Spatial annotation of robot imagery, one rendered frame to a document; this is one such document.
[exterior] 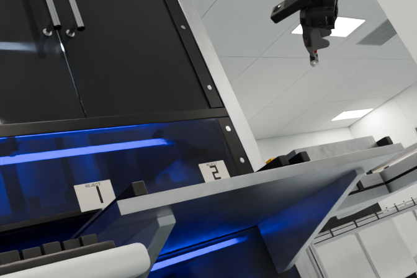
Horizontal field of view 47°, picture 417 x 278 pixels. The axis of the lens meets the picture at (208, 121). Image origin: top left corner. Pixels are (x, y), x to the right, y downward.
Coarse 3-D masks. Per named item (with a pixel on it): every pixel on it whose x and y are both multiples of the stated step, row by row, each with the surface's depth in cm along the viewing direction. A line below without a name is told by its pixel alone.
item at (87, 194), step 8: (88, 184) 103; (96, 184) 105; (104, 184) 106; (80, 192) 102; (88, 192) 103; (96, 192) 104; (104, 192) 105; (112, 192) 106; (80, 200) 101; (88, 200) 102; (96, 200) 103; (104, 200) 104; (112, 200) 105; (88, 208) 101; (96, 208) 102
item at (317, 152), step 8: (368, 136) 103; (328, 144) 94; (336, 144) 95; (344, 144) 97; (352, 144) 98; (360, 144) 100; (368, 144) 102; (376, 144) 103; (296, 152) 87; (312, 152) 90; (320, 152) 91; (328, 152) 93; (336, 152) 94; (344, 152) 96; (352, 152) 97; (312, 160) 89
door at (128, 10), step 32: (64, 0) 128; (96, 0) 135; (128, 0) 142; (160, 0) 150; (64, 32) 123; (96, 32) 129; (128, 32) 135; (160, 32) 143; (96, 64) 123; (128, 64) 129; (160, 64) 136; (96, 96) 118; (128, 96) 124; (160, 96) 130; (192, 96) 136
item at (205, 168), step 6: (216, 162) 127; (222, 162) 128; (204, 168) 124; (210, 168) 125; (222, 168) 127; (204, 174) 123; (210, 174) 124; (216, 174) 125; (222, 174) 126; (228, 174) 127; (210, 180) 123; (216, 180) 124
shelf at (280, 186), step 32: (320, 160) 86; (352, 160) 91; (384, 160) 105; (160, 192) 64; (192, 192) 67; (224, 192) 70; (256, 192) 81; (288, 192) 94; (96, 224) 64; (128, 224) 65; (192, 224) 85; (224, 224) 100; (256, 224) 122
